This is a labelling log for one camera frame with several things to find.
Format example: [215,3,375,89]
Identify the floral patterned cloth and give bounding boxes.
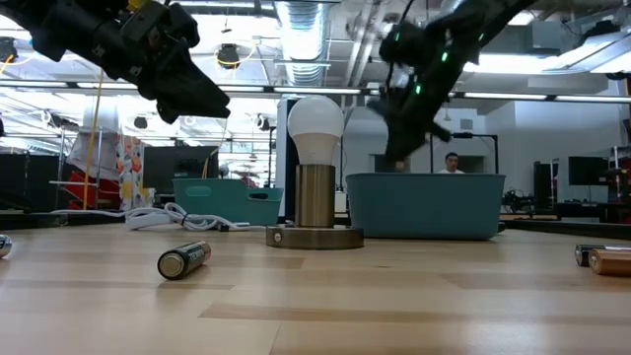
[115,135,157,211]

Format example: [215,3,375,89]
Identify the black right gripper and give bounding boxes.
[367,63,453,163]

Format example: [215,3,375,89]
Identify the black silver Energizer battery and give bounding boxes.
[574,243,631,268]

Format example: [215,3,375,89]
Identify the black wall screen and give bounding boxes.
[568,156,610,187]

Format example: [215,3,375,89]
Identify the brass lamp base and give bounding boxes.
[265,164,365,250]

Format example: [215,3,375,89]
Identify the copper black Duracell battery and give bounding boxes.
[588,248,631,277]

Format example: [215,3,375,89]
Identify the red metal rack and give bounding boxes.
[63,170,122,211]

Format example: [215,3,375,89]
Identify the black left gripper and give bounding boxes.
[46,0,232,125]

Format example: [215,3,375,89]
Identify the yellow cable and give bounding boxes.
[81,68,105,211]

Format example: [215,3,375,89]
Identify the round black ceiling fixture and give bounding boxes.
[216,42,242,70]

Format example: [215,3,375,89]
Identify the black monitor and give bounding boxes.
[142,145,221,196]

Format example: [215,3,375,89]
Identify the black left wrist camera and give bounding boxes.
[120,0,201,50]

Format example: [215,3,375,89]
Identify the white lamp cable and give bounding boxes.
[48,201,270,233]

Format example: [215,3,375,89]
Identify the black battery with gold end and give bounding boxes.
[157,240,213,281]

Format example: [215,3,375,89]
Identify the dark teal plastic bin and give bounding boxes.
[345,172,507,242]

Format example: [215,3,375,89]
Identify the silver ventilation duct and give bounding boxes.
[273,0,331,88]

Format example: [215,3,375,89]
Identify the tall black panel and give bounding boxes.
[275,96,300,221]

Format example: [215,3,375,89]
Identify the black cabinet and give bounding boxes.
[533,161,561,208]

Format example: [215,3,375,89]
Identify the black metal table frame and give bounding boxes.
[0,210,631,243]

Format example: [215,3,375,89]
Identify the person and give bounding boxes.
[437,151,465,175]

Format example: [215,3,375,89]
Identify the white light bulb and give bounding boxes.
[287,95,346,167]

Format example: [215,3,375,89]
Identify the light teal plastic bin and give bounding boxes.
[172,177,285,228]

